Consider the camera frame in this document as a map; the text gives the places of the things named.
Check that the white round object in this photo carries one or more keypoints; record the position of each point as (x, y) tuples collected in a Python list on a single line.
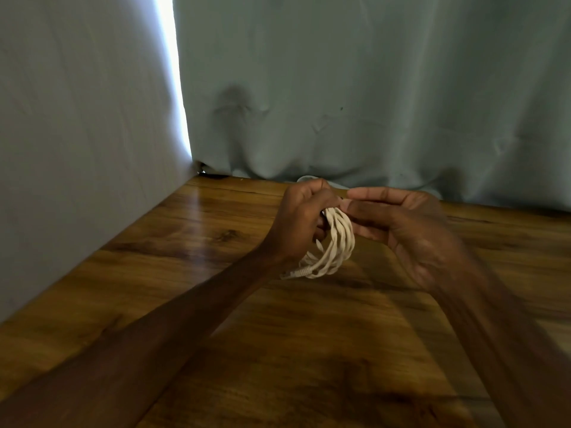
[(308, 178)]

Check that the grey-green curtain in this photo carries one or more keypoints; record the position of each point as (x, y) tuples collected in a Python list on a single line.
[(370, 89)]

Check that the person's right middle finger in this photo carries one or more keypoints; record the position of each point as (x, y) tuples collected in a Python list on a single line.
[(363, 214)]

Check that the person's right forearm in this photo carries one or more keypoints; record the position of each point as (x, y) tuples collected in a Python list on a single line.
[(504, 343)]

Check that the person's right hand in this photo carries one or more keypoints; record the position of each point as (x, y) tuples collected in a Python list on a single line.
[(417, 236)]

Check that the person's left fingers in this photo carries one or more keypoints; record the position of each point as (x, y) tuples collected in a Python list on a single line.
[(319, 196)]

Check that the person's left hand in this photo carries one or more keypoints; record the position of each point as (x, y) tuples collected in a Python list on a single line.
[(296, 222)]

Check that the person's left forearm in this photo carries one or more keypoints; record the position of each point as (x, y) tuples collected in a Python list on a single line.
[(134, 352)]

